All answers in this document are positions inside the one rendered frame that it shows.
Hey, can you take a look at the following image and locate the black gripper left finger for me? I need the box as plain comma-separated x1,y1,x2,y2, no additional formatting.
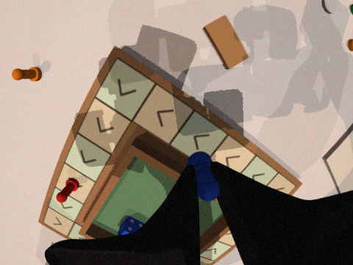
44,165,201,265

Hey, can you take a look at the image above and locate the orange pawn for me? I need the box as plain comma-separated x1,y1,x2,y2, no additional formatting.
348,39,353,51
12,67,42,82

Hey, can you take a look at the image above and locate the blue die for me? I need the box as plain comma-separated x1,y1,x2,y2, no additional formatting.
118,216,145,235

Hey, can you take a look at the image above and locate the blue pawn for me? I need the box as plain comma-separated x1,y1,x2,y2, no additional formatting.
188,151,221,201

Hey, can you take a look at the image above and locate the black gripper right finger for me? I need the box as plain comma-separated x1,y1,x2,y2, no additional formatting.
210,162,353,265

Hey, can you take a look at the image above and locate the dark red pawn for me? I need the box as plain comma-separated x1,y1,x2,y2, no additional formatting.
56,177,79,203

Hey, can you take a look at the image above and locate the beige flat board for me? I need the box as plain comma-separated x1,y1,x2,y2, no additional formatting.
323,124,353,194

